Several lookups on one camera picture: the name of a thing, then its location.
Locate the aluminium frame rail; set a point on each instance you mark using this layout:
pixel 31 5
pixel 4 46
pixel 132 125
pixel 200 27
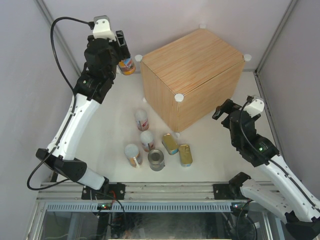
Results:
pixel 140 192

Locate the teal rectangular tin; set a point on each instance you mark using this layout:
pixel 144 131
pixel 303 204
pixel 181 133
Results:
pixel 170 144

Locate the wooden box counter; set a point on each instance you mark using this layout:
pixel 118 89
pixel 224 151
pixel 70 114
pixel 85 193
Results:
pixel 188 78

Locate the orange can with white spoon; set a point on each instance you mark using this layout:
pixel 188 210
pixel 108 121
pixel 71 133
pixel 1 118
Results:
pixel 133 155

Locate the black right base bracket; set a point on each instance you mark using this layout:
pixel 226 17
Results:
pixel 226 191

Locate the blue rectangular spam tin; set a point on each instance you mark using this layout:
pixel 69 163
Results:
pixel 185 155

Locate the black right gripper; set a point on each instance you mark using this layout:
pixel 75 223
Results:
pixel 226 108

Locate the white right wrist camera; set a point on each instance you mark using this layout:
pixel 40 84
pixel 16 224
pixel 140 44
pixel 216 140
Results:
pixel 255 105

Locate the orange tall can with spoon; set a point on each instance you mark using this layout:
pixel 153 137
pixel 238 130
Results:
pixel 127 66

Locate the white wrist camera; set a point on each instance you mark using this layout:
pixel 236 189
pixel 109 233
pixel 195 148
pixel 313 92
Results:
pixel 102 28
pixel 255 105

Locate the grey perforated cable tray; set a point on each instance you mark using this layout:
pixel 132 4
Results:
pixel 142 207

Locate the black base bracket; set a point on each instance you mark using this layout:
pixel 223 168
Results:
pixel 112 191
pixel 226 191

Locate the silver round tin can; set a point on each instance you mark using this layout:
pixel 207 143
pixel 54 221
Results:
pixel 156 160

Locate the black left base bracket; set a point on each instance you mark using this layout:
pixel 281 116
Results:
pixel 112 191

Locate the white red tall can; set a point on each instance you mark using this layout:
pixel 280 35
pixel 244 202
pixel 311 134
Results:
pixel 142 120

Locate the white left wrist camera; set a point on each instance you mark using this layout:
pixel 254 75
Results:
pixel 102 28

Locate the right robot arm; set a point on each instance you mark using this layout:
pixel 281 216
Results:
pixel 296 206

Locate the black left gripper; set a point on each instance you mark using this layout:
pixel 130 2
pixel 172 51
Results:
pixel 122 51

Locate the white red can near front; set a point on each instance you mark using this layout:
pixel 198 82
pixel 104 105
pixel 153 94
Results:
pixel 147 140

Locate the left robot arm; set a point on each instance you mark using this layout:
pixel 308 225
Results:
pixel 89 93

